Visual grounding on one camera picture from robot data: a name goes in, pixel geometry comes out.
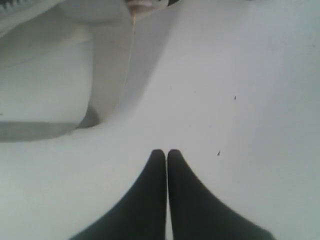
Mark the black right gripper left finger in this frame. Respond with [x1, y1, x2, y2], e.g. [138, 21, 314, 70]
[72, 149, 167, 240]

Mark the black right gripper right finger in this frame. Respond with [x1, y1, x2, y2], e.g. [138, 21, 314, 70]
[167, 149, 274, 240]

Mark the white canvas duffel bag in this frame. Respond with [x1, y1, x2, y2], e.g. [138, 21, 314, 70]
[0, 0, 174, 143]

